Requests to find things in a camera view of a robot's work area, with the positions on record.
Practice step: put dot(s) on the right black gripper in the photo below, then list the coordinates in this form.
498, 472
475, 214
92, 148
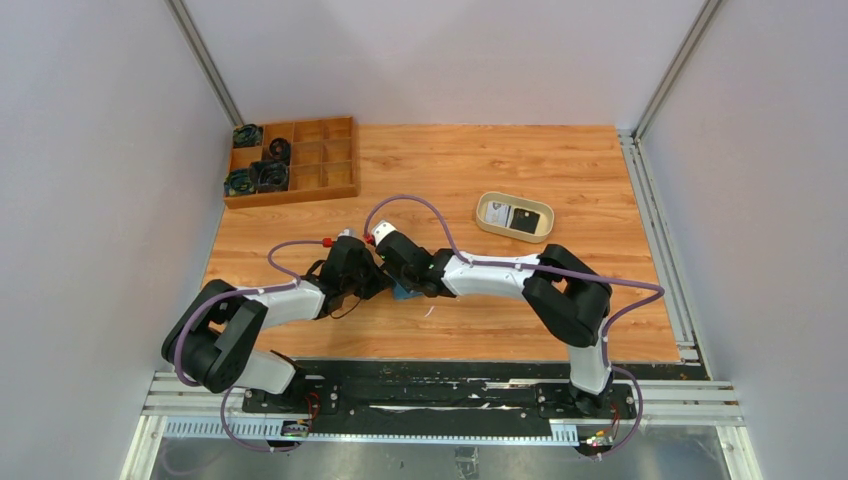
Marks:
411, 277

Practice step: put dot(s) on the cream oval tray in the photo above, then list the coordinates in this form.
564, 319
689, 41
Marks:
544, 228

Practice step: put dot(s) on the large black coiled item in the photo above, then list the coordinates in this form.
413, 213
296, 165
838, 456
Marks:
269, 176

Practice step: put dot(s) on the black coiled item middle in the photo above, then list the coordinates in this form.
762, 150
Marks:
279, 150

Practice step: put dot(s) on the white printed card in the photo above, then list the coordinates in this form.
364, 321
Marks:
498, 213

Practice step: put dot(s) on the blue card holder wallet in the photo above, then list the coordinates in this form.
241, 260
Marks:
400, 293

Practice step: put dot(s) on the black coiled item bottom-left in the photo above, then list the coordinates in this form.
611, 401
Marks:
239, 183

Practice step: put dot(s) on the black mounting base rail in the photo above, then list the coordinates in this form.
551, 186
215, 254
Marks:
432, 399

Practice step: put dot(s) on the black card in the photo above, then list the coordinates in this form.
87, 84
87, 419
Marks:
525, 221

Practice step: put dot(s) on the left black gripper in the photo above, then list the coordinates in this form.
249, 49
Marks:
370, 279

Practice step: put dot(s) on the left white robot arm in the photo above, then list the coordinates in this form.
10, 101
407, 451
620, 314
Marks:
212, 345

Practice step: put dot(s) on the black coiled item top-left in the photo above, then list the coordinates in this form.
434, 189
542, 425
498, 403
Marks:
248, 135

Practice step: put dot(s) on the wooden compartment organizer box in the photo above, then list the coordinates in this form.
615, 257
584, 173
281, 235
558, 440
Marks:
324, 161

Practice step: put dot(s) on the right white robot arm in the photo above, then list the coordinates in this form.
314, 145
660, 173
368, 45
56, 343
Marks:
573, 309

